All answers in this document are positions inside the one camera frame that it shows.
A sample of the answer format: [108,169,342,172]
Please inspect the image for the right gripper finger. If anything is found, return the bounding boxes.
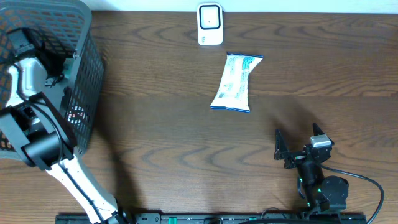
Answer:
[274,129,289,160]
[312,123,335,146]

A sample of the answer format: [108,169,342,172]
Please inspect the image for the large white snack bag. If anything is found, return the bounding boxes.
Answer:
[210,52,264,113]

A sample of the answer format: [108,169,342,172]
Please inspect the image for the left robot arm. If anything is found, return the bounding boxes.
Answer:
[1,28,135,223]

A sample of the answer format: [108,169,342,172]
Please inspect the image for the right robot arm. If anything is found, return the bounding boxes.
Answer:
[274,123,349,220]

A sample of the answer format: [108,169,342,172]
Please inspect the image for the white barcode scanner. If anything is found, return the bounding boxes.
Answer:
[197,2,224,46]

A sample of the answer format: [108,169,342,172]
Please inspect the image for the grey plastic mesh basket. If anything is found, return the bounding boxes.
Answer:
[1,1,104,155]

